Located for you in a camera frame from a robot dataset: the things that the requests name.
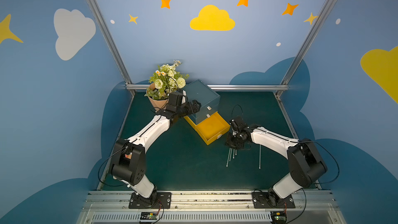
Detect teal drawer cabinet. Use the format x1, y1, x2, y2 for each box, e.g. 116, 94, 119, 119
183, 79, 221, 125

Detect yellow bottom drawer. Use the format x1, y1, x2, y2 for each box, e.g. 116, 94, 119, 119
184, 112, 230, 145

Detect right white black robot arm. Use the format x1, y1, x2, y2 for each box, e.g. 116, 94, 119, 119
226, 121, 328, 206

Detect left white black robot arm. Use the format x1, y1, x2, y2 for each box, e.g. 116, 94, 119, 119
109, 100, 201, 199

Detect terracotta flower pot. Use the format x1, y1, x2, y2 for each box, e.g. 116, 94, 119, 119
145, 79, 182, 111

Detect artificial green white flowers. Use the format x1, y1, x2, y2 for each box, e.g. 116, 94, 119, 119
149, 60, 190, 89

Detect right green circuit board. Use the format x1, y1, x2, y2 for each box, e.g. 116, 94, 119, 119
271, 212, 287, 224

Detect green circuit board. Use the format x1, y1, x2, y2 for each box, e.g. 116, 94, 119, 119
140, 212, 159, 222
271, 212, 287, 224

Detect left green circuit board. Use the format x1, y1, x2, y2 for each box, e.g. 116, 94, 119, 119
140, 212, 159, 222

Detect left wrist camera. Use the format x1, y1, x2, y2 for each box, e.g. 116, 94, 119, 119
168, 90, 186, 107

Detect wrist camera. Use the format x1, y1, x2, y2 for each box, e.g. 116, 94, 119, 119
168, 90, 186, 107
230, 116, 248, 132

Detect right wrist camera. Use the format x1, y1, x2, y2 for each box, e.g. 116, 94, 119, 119
230, 116, 248, 132

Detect aluminium back frame bar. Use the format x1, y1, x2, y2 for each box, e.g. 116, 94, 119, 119
126, 84, 289, 91

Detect right aluminium frame post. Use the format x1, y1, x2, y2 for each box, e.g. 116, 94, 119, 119
280, 0, 338, 91

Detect aluminium frame post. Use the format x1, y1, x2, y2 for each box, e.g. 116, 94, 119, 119
280, 0, 338, 91
86, 0, 135, 96

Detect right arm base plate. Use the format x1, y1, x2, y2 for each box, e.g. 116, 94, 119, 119
251, 191, 295, 209

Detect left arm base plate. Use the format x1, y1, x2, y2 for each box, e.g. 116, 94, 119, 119
128, 191, 172, 209

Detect aluminium front rail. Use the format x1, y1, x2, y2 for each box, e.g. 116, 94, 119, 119
77, 190, 346, 224

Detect left aluminium frame post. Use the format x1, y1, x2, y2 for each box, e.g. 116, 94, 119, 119
86, 0, 135, 96

